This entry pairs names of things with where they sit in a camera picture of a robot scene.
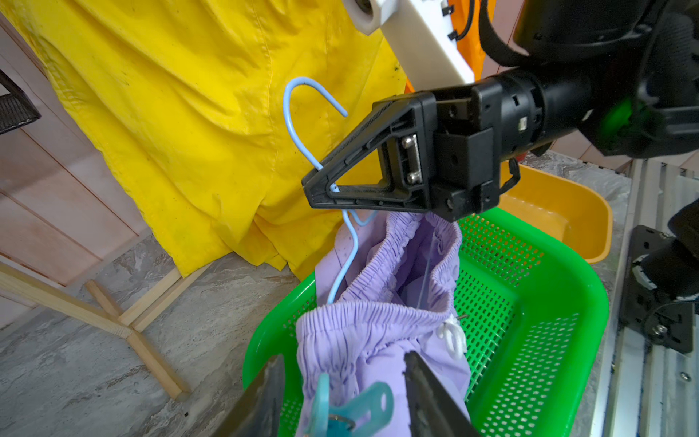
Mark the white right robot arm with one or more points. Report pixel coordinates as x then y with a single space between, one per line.
623 73

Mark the green plastic basket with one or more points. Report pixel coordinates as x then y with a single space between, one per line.
533 313

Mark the yellow plastic tray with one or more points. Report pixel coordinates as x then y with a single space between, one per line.
567 211

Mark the orange shorts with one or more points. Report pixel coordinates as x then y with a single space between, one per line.
466 16

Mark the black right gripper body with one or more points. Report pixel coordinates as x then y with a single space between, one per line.
477 127

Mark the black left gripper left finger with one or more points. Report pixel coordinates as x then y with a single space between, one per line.
257 413

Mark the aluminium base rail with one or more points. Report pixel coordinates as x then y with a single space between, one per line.
648 380

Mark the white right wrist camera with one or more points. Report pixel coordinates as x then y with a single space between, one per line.
420 34

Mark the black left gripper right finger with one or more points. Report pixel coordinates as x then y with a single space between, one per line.
432 410

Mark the teal clothespin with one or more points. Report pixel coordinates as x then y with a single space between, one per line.
364 416

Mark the black mesh wall basket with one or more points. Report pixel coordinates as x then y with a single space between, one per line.
17 110

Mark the wooden clothes rack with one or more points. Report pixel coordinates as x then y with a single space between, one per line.
107 316

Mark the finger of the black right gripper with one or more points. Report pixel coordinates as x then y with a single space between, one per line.
400 131

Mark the purple shorts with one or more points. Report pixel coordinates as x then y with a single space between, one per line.
384 290

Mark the yellow shorts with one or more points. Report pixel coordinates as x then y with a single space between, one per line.
184 101

